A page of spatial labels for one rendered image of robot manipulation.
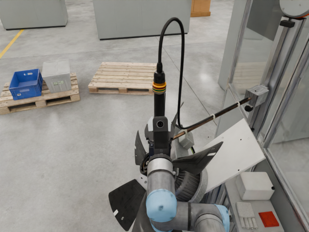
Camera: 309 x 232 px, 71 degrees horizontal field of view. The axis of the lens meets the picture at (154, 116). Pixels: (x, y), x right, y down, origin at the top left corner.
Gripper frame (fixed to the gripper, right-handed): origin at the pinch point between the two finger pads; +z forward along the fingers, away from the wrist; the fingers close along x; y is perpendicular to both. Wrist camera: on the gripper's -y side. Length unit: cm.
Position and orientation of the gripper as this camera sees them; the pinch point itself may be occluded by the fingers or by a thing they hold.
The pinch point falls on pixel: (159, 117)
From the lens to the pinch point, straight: 78.8
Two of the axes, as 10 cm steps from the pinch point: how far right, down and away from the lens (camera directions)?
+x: 10.0, 0.0, 0.0
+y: 0.0, 7.8, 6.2
